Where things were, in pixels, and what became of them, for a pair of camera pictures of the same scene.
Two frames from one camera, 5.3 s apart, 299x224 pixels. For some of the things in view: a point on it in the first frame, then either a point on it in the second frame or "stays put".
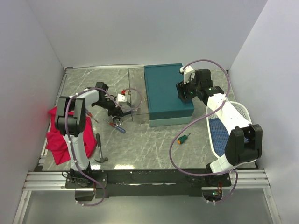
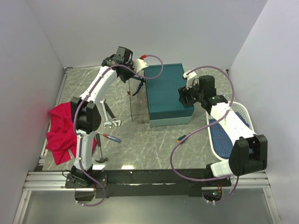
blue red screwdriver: (120, 129) to (112, 138)
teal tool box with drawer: (165, 106) stays put
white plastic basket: (219, 130) stays put
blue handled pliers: (131, 112) to (142, 80)
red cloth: (57, 143) stays put
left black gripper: (116, 109) to (124, 79)
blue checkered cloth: (219, 135) stays put
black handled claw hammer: (102, 159) stays put
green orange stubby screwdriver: (182, 139) stays put
